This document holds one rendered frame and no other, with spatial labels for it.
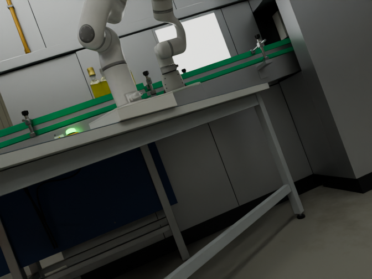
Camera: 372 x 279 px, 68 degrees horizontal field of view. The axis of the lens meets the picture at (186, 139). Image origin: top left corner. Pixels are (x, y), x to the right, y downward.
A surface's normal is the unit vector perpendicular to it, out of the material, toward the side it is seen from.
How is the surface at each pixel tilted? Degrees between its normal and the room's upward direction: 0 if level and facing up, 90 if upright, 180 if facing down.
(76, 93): 90
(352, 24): 90
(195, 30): 90
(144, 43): 90
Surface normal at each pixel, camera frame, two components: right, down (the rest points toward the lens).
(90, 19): -0.16, 0.19
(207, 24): 0.15, -0.05
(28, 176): 0.60, -0.22
